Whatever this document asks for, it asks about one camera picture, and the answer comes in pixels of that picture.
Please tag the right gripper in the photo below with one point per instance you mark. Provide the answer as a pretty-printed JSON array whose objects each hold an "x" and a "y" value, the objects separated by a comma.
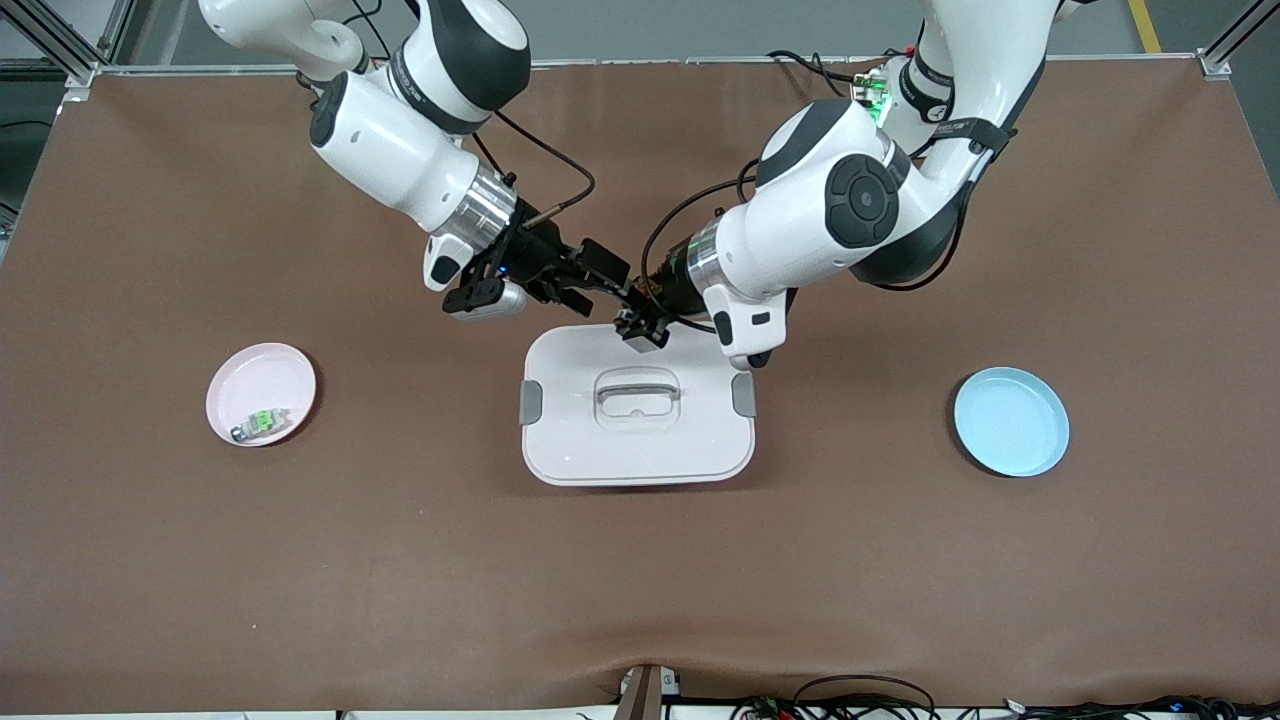
[{"x": 541, "y": 256}]

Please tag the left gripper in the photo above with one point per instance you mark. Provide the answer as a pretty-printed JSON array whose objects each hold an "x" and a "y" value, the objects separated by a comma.
[{"x": 661, "y": 294}]

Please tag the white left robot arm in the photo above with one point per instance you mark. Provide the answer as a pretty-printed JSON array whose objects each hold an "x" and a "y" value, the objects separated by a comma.
[{"x": 800, "y": 230}]

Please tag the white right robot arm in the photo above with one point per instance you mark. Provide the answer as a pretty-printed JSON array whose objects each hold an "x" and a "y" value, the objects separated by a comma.
[{"x": 400, "y": 150}]

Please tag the white lidded box grey latches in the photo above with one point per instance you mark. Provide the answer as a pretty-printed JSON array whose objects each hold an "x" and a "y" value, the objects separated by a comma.
[{"x": 640, "y": 450}]

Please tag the brown table mat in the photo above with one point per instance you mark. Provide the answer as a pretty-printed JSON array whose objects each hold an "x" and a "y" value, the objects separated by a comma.
[{"x": 640, "y": 600}]

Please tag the pink round plate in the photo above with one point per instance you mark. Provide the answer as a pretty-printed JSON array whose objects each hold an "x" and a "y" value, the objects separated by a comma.
[{"x": 262, "y": 380}]

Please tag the light blue round plate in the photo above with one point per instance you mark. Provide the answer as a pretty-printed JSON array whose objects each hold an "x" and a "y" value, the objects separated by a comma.
[{"x": 1010, "y": 420}]

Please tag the clear table edge rail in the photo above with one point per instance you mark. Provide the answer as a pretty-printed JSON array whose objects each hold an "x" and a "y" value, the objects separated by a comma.
[{"x": 650, "y": 63}]

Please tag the green push button switch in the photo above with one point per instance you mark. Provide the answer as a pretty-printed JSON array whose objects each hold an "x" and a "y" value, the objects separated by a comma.
[{"x": 262, "y": 422}]

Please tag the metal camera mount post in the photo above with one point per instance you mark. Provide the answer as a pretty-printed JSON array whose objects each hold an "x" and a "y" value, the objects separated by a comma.
[{"x": 645, "y": 695}]

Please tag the aluminium frame post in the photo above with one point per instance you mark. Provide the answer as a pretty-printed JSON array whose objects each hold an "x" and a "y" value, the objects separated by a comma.
[
  {"x": 55, "y": 40},
  {"x": 1215, "y": 62}
]

